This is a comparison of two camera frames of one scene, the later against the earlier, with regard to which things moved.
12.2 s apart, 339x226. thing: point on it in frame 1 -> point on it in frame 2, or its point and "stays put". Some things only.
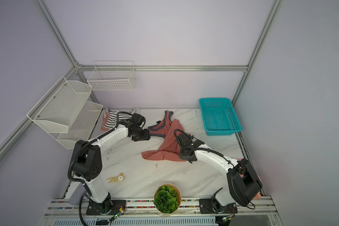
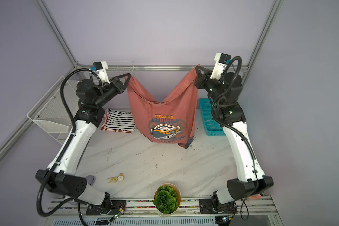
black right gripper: x=180 y=156 -> x=203 y=79
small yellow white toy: x=120 y=178 stays put
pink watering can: x=258 y=195 stays put
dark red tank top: x=171 y=149 -> x=172 y=120
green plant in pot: x=167 y=197 stays put
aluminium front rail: x=245 y=205 stays put
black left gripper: x=146 y=136 -> x=116 y=83
